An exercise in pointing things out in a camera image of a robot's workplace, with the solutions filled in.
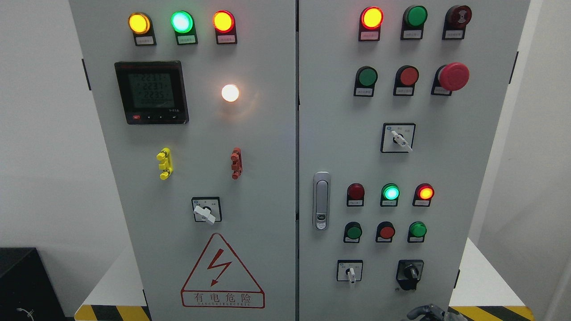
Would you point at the red electric hazard warning sticker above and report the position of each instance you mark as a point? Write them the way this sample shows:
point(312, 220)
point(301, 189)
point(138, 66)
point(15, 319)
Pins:
point(220, 279)

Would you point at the white selector switch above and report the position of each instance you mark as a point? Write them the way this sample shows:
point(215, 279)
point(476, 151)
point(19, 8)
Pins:
point(349, 270)
point(397, 137)

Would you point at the yellow indicator light top left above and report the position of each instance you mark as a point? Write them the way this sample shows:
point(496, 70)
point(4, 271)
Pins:
point(142, 28)

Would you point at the white rotary switch left door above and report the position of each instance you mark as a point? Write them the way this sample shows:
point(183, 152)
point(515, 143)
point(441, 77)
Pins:
point(207, 209)

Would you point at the red emergency stop mushroom button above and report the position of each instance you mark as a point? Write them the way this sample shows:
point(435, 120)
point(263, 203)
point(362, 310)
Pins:
point(449, 78)

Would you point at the green lit indicator light middle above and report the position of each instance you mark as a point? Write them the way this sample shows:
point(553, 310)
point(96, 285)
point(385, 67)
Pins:
point(389, 195)

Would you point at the green light top right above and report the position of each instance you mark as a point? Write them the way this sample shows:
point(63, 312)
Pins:
point(413, 21)

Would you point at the dark red indicator light left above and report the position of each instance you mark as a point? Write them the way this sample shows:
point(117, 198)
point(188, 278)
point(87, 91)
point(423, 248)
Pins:
point(355, 195)

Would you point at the right grey cabinet door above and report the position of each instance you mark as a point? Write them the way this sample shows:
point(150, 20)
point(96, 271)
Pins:
point(341, 134)

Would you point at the red lit light top right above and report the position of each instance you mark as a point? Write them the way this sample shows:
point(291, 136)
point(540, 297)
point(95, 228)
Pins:
point(370, 23)

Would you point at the black knob selector switch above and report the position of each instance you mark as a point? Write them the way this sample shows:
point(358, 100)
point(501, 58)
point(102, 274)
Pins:
point(409, 273)

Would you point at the red push button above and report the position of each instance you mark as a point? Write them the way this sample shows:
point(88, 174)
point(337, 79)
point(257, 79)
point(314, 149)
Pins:
point(385, 232)
point(405, 80)

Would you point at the grey cabinet door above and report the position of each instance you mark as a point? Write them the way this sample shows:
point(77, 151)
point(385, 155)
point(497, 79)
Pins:
point(341, 134)
point(257, 208)

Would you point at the red indicator light top left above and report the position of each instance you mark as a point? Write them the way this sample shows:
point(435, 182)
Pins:
point(225, 27)

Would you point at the green push button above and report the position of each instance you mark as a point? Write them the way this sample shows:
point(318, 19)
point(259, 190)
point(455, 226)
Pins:
point(365, 80)
point(352, 232)

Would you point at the black digital power meter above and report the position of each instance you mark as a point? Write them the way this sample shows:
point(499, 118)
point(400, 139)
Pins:
point(152, 92)

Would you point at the white selector switch upper right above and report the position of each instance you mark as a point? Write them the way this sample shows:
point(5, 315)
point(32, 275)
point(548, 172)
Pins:
point(397, 137)

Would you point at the red terminal connector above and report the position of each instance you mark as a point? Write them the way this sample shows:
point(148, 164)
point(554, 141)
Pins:
point(236, 163)

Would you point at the red indicator light right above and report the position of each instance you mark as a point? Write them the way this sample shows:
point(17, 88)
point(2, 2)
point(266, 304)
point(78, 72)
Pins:
point(423, 195)

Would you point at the left grey cabinet door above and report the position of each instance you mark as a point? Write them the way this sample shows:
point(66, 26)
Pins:
point(257, 208)

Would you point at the green indicator light top left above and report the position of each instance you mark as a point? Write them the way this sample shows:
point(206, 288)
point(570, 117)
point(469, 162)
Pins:
point(184, 28)

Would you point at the green illuminated button lower right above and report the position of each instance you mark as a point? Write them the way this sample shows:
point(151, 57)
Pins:
point(417, 232)

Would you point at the white selector switch lower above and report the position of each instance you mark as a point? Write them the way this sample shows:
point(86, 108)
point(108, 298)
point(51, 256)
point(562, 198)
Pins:
point(349, 270)

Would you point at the silver door handle lock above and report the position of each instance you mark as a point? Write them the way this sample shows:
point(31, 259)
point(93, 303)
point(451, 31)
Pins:
point(321, 200)

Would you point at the red push button lower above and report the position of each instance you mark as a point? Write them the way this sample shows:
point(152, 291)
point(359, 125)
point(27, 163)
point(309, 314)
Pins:
point(385, 232)

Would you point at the red push button upper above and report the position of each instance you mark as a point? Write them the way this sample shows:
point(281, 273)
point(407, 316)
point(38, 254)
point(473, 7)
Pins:
point(405, 80)

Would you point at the green push button lower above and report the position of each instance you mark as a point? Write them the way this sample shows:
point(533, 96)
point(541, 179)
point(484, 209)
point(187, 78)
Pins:
point(352, 232)

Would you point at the green push button upper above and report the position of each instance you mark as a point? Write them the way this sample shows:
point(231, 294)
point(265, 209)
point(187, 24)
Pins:
point(365, 80)

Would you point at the black box lower left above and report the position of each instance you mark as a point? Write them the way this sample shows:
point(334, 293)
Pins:
point(26, 293)

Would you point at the white glowing indicator light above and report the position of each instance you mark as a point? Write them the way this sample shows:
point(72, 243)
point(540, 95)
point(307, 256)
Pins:
point(230, 93)

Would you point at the yellow terminal connector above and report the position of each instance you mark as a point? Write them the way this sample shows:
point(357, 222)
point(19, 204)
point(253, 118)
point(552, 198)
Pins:
point(165, 163)

